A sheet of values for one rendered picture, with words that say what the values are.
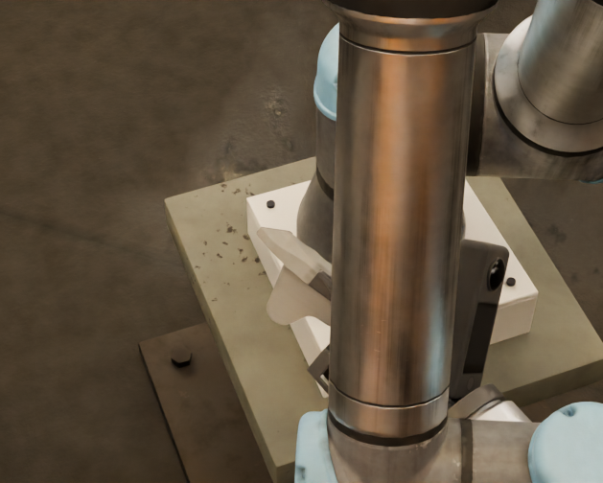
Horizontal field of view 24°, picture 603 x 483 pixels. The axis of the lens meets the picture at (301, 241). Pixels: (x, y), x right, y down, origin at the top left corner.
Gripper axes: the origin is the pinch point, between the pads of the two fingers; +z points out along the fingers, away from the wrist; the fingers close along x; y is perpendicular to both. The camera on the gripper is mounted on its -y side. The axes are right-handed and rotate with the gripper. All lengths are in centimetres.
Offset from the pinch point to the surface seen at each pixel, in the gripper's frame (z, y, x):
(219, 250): 13.1, 14.9, 15.2
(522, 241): -3.8, -2.4, 30.8
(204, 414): 11, 37, 32
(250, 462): 3.1, 36.2, 31.9
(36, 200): 50, 40, 39
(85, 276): 36, 40, 36
